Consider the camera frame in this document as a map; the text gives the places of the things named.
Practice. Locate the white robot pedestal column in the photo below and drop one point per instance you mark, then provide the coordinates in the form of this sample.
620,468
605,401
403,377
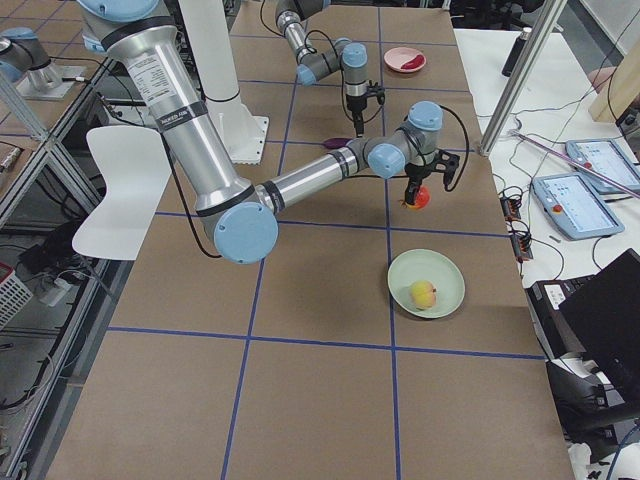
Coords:
242,133

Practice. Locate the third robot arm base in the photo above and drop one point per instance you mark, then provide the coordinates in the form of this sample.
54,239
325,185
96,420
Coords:
26,63

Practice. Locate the red orange pomegranate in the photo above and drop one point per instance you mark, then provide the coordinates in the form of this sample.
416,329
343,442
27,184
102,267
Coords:
422,200

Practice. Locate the aluminium frame post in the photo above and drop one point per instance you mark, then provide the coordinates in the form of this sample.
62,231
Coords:
532,49

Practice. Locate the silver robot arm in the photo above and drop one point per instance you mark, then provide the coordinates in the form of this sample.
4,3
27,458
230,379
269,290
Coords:
185,73
320,45

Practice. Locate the white plastic basket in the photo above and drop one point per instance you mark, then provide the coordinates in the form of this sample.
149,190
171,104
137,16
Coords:
15,295

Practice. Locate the yellow pink peach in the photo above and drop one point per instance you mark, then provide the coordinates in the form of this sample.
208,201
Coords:
423,294

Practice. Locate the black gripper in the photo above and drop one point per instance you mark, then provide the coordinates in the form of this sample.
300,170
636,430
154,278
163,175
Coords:
355,105
416,173

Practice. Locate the black laptop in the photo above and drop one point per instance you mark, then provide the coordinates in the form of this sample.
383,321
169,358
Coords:
604,316

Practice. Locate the pink plate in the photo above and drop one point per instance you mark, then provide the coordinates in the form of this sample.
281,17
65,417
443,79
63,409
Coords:
395,57

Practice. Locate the white chair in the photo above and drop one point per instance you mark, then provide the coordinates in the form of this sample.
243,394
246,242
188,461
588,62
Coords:
135,169

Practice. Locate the pink grabber stick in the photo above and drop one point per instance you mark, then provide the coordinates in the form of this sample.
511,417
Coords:
602,184

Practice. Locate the purple eggplant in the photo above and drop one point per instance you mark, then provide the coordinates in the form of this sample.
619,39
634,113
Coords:
335,143

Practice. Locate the near teach pendant tablet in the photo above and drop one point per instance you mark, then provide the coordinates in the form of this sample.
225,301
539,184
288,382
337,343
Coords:
574,207

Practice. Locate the black water bottle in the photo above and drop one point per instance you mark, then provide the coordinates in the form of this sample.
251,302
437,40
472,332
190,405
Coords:
516,51

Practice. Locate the teach pendant tablet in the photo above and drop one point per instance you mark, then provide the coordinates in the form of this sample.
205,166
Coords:
574,207
604,156

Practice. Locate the far teach pendant tablet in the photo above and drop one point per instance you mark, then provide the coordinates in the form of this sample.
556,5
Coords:
604,156

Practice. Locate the green plate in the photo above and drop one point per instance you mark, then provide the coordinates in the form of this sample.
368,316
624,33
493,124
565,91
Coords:
423,264

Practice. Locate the red chili pepper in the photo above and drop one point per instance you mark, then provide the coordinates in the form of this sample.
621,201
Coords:
415,64

